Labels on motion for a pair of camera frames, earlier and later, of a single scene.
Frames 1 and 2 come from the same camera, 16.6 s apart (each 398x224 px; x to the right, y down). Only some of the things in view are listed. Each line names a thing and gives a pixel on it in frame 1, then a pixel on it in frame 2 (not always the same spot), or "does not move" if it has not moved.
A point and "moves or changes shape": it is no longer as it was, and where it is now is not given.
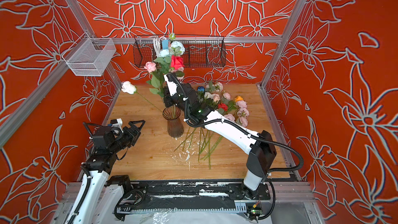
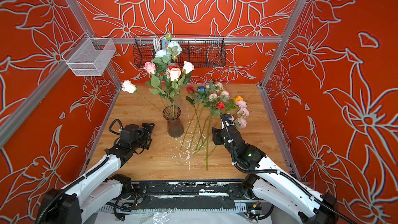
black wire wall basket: x=200 y=51 does not move
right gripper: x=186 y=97 to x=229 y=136
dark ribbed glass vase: x=175 y=126 does not move
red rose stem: x=176 y=62 moves or changes shape
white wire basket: x=89 y=56 does not move
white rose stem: x=129 y=87 does not move
